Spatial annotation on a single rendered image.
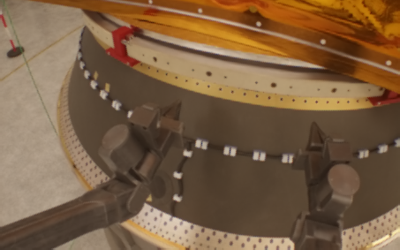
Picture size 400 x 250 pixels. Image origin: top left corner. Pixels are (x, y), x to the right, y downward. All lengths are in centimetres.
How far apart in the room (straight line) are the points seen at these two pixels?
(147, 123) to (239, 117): 34
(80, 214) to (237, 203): 52
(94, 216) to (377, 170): 83
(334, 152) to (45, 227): 47
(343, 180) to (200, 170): 48
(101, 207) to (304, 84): 51
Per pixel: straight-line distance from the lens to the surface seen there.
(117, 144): 51
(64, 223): 49
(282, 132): 80
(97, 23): 100
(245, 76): 70
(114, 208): 53
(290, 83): 71
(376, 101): 82
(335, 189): 48
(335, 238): 53
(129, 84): 94
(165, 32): 80
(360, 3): 61
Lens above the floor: 210
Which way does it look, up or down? 43 degrees down
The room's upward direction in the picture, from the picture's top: straight up
